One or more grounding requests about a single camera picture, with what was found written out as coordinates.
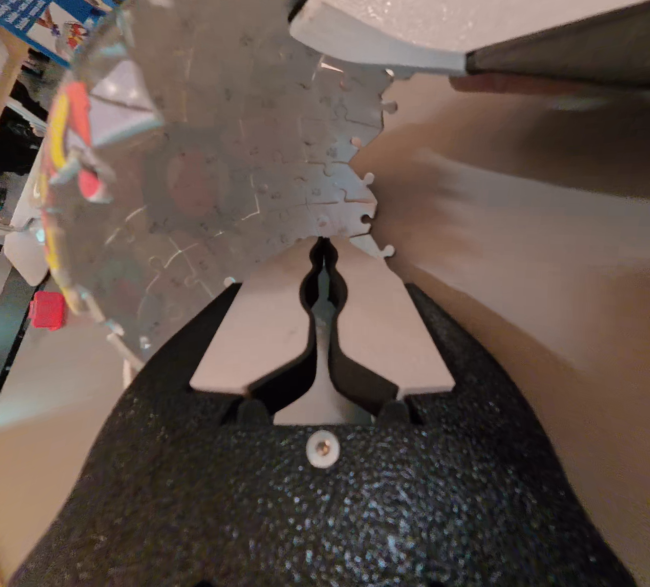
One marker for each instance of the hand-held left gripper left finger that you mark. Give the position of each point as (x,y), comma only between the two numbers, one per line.
(254,333)

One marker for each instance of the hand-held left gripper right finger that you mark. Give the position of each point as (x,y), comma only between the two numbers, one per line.
(391,338)

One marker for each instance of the partly built puzzle ball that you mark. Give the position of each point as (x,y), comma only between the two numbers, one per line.
(228,115)

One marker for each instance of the blue puzzle box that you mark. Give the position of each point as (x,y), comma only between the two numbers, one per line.
(20,8)

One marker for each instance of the small red plastic block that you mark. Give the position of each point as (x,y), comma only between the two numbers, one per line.
(48,310)

